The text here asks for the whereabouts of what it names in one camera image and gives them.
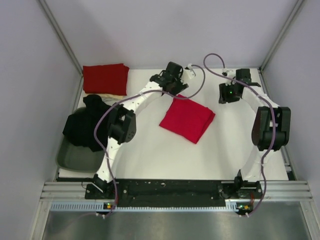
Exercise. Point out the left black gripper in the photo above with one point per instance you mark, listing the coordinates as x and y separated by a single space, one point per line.
180 86

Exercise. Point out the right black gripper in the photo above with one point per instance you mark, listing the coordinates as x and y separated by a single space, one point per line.
223 97

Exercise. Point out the bright pink-red t shirt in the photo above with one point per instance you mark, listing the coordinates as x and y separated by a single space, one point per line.
187 118

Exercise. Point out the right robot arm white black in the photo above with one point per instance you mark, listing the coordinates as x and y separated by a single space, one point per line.
271 126

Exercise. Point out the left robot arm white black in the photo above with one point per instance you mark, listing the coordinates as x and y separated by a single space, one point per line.
122 124

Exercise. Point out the folded dark red t shirt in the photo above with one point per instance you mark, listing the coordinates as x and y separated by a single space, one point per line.
106 79

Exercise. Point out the dark grey plastic tray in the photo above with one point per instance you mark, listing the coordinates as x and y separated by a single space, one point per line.
78 158

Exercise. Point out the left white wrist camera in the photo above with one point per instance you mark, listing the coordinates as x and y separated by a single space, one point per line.
189 72

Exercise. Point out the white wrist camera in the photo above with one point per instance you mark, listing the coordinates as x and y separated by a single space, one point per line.
189 72
228 74

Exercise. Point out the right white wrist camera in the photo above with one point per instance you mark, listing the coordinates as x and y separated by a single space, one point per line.
228 74

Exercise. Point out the grey slotted cable duct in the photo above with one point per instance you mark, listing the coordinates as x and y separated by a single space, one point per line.
60 206

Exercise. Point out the right aluminium corner post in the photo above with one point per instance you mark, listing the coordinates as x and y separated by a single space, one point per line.
294 13

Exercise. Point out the aluminium corner post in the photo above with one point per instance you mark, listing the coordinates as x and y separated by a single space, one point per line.
294 13
59 33

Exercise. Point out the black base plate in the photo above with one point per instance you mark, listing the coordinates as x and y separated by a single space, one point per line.
175 193

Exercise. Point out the left aluminium corner post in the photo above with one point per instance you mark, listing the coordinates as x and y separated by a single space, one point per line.
59 33

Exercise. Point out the aluminium front frame rail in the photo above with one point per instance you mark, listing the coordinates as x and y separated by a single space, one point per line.
276 191

